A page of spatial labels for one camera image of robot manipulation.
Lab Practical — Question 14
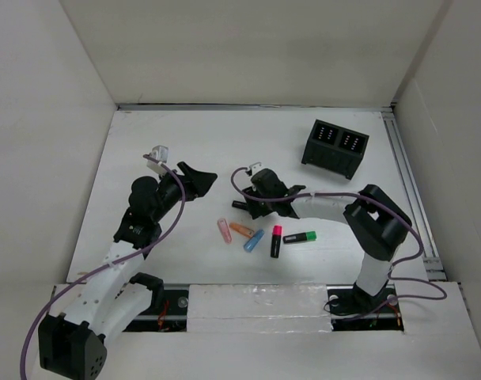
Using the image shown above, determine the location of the aluminium rail back edge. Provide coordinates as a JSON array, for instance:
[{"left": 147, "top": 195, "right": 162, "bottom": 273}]
[{"left": 117, "top": 103, "right": 392, "bottom": 112}]

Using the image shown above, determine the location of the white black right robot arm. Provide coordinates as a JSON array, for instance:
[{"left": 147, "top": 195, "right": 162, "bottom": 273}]
[{"left": 231, "top": 162, "right": 411, "bottom": 316}]

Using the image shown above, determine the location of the black highlighter green cap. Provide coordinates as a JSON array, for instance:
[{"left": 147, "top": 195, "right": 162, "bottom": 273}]
[{"left": 282, "top": 231, "right": 316, "bottom": 245}]

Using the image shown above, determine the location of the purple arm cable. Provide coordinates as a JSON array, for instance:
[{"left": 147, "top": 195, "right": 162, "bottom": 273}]
[
  {"left": 229, "top": 165, "right": 448, "bottom": 321},
  {"left": 19, "top": 154, "right": 186, "bottom": 380}
]

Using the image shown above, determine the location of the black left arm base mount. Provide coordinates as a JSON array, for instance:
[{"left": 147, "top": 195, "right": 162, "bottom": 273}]
[{"left": 123, "top": 285, "right": 189, "bottom": 333}]

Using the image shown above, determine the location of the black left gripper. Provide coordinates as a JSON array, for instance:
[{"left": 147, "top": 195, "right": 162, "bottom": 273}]
[{"left": 150, "top": 162, "right": 215, "bottom": 222}]

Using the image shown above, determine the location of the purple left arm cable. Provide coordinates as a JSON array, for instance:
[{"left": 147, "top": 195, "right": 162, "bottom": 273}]
[{"left": 19, "top": 154, "right": 186, "bottom": 380}]

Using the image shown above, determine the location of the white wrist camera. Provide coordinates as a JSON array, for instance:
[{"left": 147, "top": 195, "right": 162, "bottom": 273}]
[
  {"left": 246, "top": 161, "right": 264, "bottom": 177},
  {"left": 143, "top": 145, "right": 169, "bottom": 177}
]

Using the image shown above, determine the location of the black highlighter pink cap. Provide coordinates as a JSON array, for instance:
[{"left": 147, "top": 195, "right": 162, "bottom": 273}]
[{"left": 270, "top": 225, "right": 282, "bottom": 259}]

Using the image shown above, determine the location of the blue translucent highlighter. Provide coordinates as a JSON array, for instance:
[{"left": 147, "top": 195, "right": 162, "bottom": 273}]
[{"left": 243, "top": 229, "right": 264, "bottom": 253}]

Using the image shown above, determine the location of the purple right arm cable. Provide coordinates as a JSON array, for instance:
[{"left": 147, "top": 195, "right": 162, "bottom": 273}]
[{"left": 229, "top": 165, "right": 448, "bottom": 321}]

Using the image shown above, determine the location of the orange translucent highlighter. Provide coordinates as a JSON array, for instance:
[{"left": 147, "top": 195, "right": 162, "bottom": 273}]
[{"left": 229, "top": 222, "right": 255, "bottom": 238}]

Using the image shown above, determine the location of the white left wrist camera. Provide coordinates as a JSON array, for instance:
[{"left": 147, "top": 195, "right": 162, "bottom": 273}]
[{"left": 143, "top": 145, "right": 169, "bottom": 177}]

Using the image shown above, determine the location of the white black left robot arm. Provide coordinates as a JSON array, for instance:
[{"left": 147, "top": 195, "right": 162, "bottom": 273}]
[{"left": 38, "top": 159, "right": 218, "bottom": 379}]

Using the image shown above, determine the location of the black slotted pen organizer box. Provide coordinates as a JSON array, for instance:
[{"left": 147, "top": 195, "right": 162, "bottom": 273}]
[{"left": 301, "top": 120, "right": 369, "bottom": 180}]

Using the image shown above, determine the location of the pink translucent highlighter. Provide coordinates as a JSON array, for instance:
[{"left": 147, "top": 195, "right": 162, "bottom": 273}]
[{"left": 217, "top": 218, "right": 233, "bottom": 244}]

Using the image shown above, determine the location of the aluminium rail right side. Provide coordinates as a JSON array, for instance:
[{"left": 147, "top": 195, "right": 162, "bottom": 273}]
[{"left": 381, "top": 111, "right": 448, "bottom": 282}]

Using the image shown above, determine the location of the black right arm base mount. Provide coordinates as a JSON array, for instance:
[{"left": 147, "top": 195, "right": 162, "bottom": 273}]
[{"left": 324, "top": 287, "right": 404, "bottom": 332}]

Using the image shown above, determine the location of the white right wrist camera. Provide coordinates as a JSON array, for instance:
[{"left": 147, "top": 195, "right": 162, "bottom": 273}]
[{"left": 246, "top": 161, "right": 264, "bottom": 177}]

